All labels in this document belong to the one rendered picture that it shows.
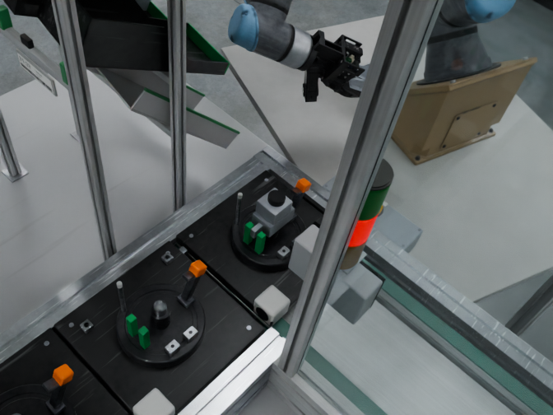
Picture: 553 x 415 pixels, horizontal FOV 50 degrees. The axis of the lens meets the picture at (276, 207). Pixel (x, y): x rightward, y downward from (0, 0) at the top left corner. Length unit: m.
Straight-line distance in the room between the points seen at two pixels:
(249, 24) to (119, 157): 0.44
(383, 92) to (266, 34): 0.66
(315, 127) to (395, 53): 1.00
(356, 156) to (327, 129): 0.90
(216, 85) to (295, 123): 1.43
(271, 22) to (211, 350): 0.59
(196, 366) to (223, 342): 0.06
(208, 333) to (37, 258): 0.40
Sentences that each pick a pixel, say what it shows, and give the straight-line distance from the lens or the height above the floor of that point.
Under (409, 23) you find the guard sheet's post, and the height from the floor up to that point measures 1.62.
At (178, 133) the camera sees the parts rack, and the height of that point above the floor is 1.13.
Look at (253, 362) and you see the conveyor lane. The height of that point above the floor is 0.95.
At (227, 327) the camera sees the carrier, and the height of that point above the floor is 0.97.
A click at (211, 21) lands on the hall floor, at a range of 3.24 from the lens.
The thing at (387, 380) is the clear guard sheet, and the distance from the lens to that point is 0.80.
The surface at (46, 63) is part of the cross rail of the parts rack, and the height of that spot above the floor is 1.31.
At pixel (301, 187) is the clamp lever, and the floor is 1.07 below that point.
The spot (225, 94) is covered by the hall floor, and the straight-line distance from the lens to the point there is 2.80.
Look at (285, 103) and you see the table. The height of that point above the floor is 0.86.
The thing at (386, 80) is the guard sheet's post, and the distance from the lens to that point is 0.49.
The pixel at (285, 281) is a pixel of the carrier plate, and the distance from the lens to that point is 1.04.
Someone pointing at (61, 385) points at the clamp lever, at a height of 1.06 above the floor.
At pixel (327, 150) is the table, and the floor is 0.86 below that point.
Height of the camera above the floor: 1.86
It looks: 52 degrees down
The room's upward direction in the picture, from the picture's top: 11 degrees clockwise
